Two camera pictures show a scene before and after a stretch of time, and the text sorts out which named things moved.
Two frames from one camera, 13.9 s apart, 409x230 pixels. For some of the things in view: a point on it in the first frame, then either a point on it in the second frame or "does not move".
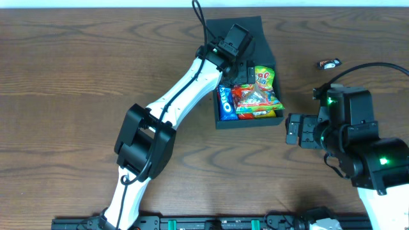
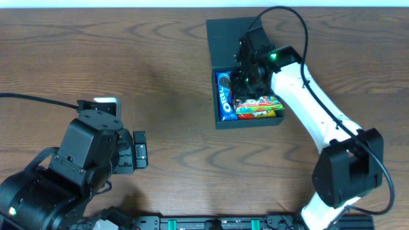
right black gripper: [305, 131] -> [244, 83]
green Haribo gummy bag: [261, 96] does not move
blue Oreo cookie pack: [227, 103] does not move
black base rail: [100, 222] does not move
